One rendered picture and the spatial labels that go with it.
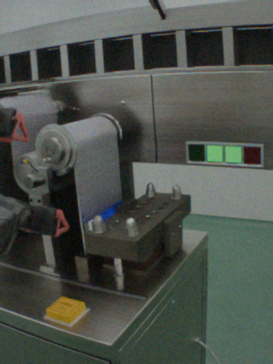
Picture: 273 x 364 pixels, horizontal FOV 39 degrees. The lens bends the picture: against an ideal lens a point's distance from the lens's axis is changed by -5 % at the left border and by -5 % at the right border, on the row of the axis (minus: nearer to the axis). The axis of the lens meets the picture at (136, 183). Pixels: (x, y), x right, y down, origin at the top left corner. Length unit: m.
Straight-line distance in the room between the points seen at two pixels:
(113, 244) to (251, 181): 2.76
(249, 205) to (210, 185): 0.42
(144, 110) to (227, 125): 0.28
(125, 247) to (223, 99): 0.53
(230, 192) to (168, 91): 2.59
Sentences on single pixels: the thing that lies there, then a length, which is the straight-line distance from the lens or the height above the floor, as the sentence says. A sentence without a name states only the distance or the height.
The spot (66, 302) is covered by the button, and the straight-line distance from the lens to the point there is 0.98.
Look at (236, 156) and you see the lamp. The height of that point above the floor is 1.18.
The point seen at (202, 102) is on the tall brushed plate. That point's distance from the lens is 1.24.
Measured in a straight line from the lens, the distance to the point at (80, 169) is 1.12.
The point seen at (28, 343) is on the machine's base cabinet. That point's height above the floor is 0.78.
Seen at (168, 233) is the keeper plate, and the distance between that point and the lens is 1.16.
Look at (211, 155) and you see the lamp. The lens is 1.25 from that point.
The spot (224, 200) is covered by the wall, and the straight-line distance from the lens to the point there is 3.83.
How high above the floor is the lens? 1.44
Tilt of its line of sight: 16 degrees down
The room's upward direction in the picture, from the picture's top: 4 degrees counter-clockwise
